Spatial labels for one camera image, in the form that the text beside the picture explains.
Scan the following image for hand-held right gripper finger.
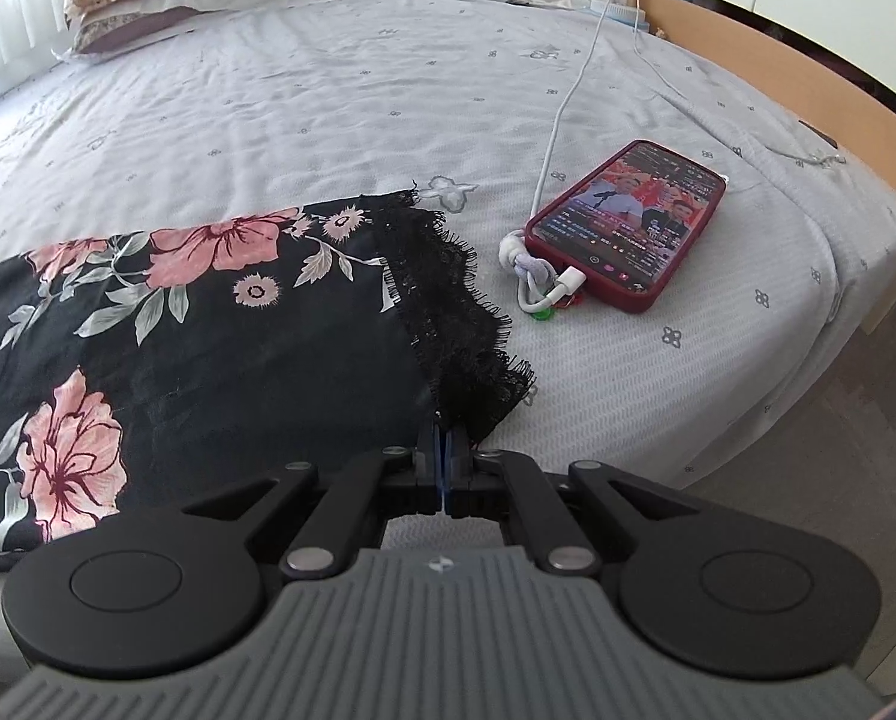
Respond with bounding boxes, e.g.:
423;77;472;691
442;424;709;580
180;420;443;582

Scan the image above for black floral pants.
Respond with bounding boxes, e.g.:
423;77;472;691
0;191;537;578

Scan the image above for small green red charm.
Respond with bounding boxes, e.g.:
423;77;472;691
527;291;588;320

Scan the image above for smartphone in red case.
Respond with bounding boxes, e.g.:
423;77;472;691
524;139;727;315

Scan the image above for bed with grey patterned sheet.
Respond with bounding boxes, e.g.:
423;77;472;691
0;0;896;500

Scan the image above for white and mauve pillow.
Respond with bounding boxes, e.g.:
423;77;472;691
49;0;336;62

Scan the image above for white phone charging cable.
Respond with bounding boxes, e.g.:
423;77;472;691
499;0;620;316

